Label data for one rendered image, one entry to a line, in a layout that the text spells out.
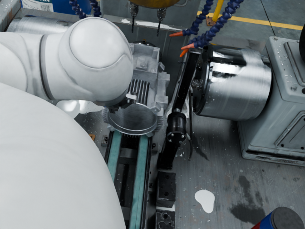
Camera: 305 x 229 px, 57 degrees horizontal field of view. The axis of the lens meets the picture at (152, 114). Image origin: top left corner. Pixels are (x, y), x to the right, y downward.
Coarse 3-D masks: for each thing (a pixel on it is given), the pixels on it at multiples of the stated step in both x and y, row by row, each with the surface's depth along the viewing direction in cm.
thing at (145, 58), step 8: (136, 48) 89; (144, 48) 89; (152, 48) 89; (136, 56) 89; (144, 56) 90; (152, 56) 89; (136, 64) 85; (144, 64) 84; (152, 64) 88; (136, 72) 82; (144, 72) 81; (152, 72) 81; (136, 80) 84; (144, 80) 84; (152, 80) 83; (152, 88) 86
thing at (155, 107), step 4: (160, 64) 92; (160, 68) 92; (164, 68) 93; (152, 104) 81; (156, 104) 81; (152, 108) 81; (156, 108) 81; (160, 108) 82; (156, 112) 82; (108, 124) 90; (108, 128) 90; (112, 128) 90; (152, 132) 90; (148, 136) 91
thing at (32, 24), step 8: (24, 16) 87; (32, 16) 88; (16, 24) 86; (24, 24) 84; (32, 24) 85; (40, 24) 85; (48, 24) 86; (56, 24) 86; (64, 24) 87; (72, 24) 88; (16, 32) 83; (24, 32) 83; (32, 32) 83; (40, 32) 83; (48, 32) 84; (56, 32) 84
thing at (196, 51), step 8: (192, 48) 73; (192, 56) 73; (192, 64) 75; (184, 72) 78; (192, 72) 78; (184, 80) 80; (184, 88) 82; (176, 96) 86; (184, 96) 85; (176, 104) 88
